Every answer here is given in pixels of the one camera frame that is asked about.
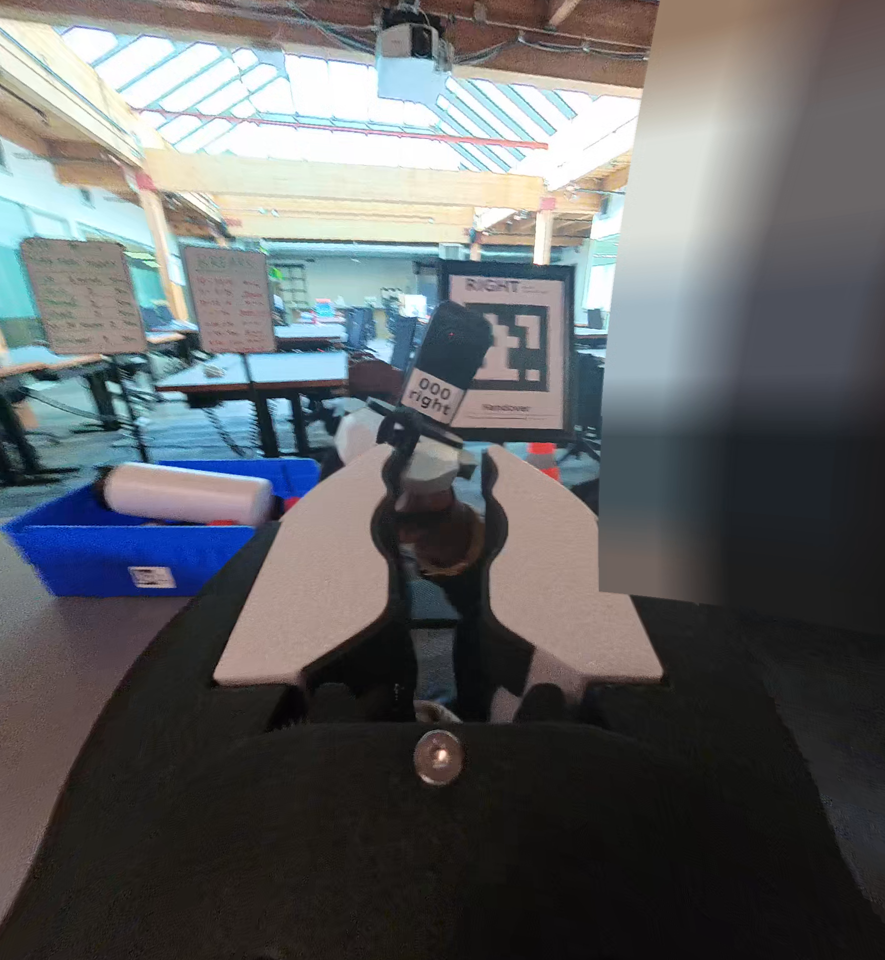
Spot blue plastic bin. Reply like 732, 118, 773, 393
0, 457, 322, 599

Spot grey top desk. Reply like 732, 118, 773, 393
153, 350, 351, 459

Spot person's right hand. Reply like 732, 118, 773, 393
391, 491, 489, 579

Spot white bottle with black cap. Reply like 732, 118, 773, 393
96, 462, 276, 528

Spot whiteboard with black heading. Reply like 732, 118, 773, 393
20, 237, 151, 462

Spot whiteboard with green heading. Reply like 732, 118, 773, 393
180, 244, 279, 451

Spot framed code sign on stand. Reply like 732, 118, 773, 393
436, 260, 577, 445

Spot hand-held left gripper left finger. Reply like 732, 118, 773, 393
212, 446, 401, 688

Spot wooden desk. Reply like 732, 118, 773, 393
0, 348, 106, 485

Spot ceiling projector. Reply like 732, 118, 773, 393
375, 21, 455, 104

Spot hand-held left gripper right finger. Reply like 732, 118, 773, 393
480, 446, 667, 711

